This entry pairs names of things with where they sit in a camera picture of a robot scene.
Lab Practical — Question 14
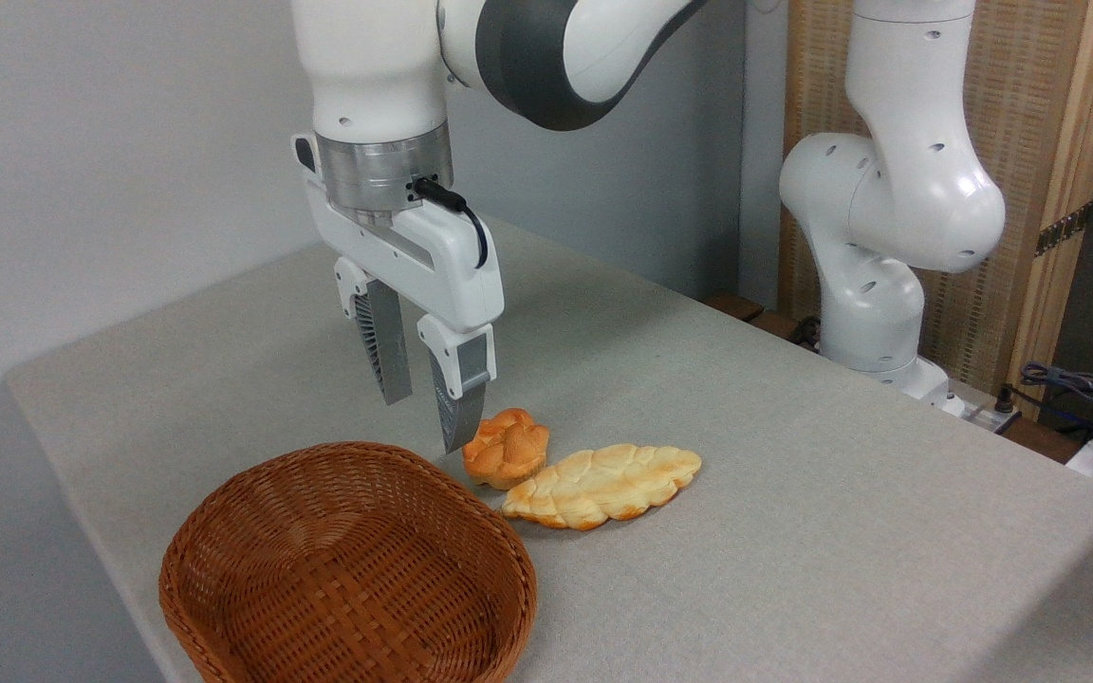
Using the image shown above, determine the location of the long braided bread loaf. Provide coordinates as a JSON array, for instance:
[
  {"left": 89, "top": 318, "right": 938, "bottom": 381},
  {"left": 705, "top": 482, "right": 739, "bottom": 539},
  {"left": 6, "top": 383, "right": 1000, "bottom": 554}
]
[{"left": 501, "top": 443, "right": 703, "bottom": 531}]

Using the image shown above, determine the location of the round knotted bread roll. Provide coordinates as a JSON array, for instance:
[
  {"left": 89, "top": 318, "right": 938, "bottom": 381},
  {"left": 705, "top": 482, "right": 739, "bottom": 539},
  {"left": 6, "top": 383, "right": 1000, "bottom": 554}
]
[{"left": 462, "top": 408, "right": 550, "bottom": 490}]

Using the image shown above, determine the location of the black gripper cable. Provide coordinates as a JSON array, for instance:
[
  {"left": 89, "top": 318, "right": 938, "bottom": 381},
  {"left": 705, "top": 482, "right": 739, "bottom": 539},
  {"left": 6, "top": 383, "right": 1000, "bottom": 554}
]
[{"left": 412, "top": 177, "right": 490, "bottom": 269}]

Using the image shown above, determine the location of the brown woven wicker basket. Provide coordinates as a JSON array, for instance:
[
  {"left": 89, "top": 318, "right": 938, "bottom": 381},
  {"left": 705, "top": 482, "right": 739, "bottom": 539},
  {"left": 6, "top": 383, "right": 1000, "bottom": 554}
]
[{"left": 158, "top": 441, "right": 539, "bottom": 683}]

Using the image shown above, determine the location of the brown wooden board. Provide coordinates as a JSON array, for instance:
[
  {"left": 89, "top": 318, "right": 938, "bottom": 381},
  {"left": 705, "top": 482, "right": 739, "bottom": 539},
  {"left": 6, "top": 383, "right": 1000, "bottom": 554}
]
[{"left": 703, "top": 291, "right": 823, "bottom": 350}]

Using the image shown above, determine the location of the dark metal screen hinge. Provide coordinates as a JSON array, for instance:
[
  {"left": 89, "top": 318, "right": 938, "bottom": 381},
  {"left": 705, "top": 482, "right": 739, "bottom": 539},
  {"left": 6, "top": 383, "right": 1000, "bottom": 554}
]
[{"left": 1035, "top": 201, "right": 1093, "bottom": 257}]

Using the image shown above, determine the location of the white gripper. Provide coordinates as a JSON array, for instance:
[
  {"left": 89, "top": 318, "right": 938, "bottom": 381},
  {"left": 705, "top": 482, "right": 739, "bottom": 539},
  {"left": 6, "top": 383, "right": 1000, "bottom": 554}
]
[{"left": 292, "top": 133, "right": 506, "bottom": 454}]

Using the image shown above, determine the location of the blue and black cable bundle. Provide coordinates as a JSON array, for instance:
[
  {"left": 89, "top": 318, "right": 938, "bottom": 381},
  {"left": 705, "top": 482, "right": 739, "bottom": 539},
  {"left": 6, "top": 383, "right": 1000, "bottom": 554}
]
[{"left": 1019, "top": 360, "right": 1093, "bottom": 447}]

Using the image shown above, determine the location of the wooden bamboo folding screen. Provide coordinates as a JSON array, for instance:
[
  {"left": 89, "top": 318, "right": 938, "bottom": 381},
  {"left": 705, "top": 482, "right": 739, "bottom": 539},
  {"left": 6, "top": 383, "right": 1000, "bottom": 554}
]
[{"left": 779, "top": 0, "right": 1093, "bottom": 418}]

